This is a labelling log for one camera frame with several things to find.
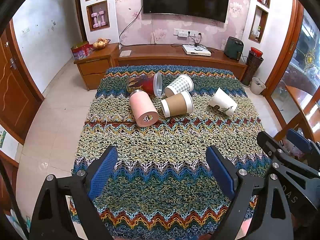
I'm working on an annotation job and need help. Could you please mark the black plug cables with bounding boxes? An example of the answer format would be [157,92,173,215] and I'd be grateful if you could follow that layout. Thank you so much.
[187,31,203,47]

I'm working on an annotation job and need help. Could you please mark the black television cable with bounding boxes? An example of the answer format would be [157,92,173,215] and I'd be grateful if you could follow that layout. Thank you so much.
[118,12,141,50]

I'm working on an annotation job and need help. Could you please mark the small wooden drawer cabinet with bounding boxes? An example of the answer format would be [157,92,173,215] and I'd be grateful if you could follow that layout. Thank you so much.
[73,42,120,91]

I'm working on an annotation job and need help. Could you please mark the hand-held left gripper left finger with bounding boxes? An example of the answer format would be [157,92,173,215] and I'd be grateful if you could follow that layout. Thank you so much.
[29,145,118,240]

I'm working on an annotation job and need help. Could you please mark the wooden chair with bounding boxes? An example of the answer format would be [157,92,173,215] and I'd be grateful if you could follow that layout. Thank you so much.
[273,85,320,143]

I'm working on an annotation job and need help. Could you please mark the red patterned gift box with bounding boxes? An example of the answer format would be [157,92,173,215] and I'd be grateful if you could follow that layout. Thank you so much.
[71,41,93,61]

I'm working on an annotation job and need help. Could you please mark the white set-top box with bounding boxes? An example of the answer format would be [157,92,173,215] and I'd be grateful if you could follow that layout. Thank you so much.
[182,44,212,55]

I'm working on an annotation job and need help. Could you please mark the wooden framed glass door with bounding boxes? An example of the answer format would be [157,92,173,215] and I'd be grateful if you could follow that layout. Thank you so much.
[261,0,320,140]

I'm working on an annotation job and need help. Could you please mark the dark wicker bin red lid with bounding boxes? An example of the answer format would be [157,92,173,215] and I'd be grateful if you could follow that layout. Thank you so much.
[241,47,264,88]

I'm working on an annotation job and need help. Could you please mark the brown paper cup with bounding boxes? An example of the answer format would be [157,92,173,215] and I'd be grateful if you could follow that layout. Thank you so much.
[160,90,194,118]

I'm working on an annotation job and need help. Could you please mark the green checked white cup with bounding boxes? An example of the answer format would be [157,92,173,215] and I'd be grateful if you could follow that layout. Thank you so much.
[164,74,194,98]

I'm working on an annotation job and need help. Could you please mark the pink cup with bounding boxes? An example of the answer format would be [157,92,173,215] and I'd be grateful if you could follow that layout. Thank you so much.
[129,89,159,128]

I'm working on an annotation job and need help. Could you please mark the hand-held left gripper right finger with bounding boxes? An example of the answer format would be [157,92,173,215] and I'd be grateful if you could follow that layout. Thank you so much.
[206,145,294,240]

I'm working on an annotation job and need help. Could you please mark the white waste bin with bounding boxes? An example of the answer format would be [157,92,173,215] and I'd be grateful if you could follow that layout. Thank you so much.
[250,77,266,95]

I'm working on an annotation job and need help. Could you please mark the red patterned cup clear lid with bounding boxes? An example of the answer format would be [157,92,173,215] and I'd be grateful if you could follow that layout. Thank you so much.
[126,72,163,98]

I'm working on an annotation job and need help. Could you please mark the white cup with dark print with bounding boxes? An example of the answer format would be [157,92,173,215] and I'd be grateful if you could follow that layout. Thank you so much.
[208,87,238,117]

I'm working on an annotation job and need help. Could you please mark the colourful knitted table cloth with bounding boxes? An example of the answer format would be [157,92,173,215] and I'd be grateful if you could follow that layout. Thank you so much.
[69,65,272,240]

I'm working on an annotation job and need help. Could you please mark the white wall socket strip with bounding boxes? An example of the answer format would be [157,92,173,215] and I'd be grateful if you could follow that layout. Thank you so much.
[173,28,202,39]

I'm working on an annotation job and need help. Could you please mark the bowl of fruit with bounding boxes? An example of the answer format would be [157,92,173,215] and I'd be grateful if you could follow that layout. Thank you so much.
[93,38,111,51]

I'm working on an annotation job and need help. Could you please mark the long wooden television cabinet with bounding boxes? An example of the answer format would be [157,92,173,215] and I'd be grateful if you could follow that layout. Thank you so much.
[114,43,248,81]

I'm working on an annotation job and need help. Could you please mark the brown wooden door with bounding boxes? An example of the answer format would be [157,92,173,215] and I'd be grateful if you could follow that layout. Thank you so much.
[0,20,45,145]

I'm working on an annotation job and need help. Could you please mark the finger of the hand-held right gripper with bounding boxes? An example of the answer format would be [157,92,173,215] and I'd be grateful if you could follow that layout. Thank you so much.
[286,128,320,172]
[257,131,320,230]

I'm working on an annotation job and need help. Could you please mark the dark green air fryer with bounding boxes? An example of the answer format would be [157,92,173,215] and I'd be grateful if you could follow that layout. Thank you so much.
[223,36,244,60]

